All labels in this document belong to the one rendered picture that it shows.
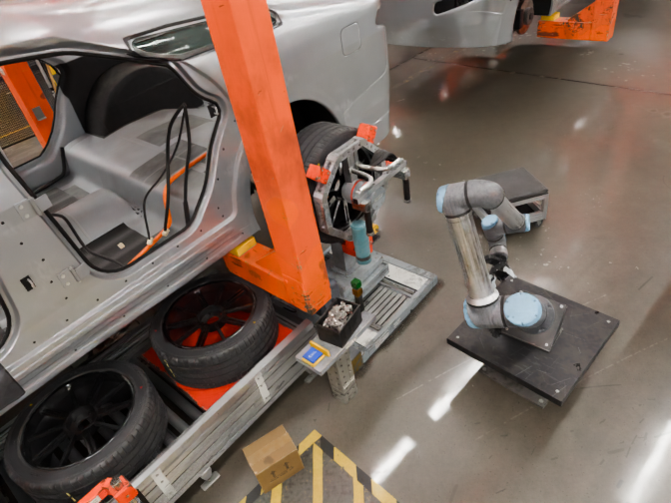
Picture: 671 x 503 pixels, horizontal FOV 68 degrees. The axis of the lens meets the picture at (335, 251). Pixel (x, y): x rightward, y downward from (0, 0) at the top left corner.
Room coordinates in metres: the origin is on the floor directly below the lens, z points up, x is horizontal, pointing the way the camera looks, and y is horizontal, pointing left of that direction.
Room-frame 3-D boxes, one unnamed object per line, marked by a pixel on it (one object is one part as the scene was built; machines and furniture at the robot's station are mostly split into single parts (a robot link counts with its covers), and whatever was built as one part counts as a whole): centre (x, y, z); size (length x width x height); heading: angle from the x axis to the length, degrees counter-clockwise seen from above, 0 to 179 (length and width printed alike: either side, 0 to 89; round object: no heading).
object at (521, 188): (2.87, -1.27, 0.17); 0.43 x 0.36 x 0.34; 95
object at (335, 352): (1.70, 0.08, 0.44); 0.43 x 0.17 x 0.03; 132
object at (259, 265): (2.15, 0.40, 0.69); 0.52 x 0.17 x 0.35; 42
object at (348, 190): (2.30, -0.21, 0.85); 0.21 x 0.14 x 0.14; 42
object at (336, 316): (1.72, 0.05, 0.51); 0.20 x 0.14 x 0.13; 141
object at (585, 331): (1.62, -0.89, 0.15); 0.60 x 0.60 x 0.30; 38
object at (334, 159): (2.35, -0.16, 0.85); 0.54 x 0.07 x 0.54; 132
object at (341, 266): (2.48, -0.05, 0.32); 0.40 x 0.30 x 0.28; 132
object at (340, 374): (1.68, 0.10, 0.21); 0.10 x 0.10 x 0.42; 42
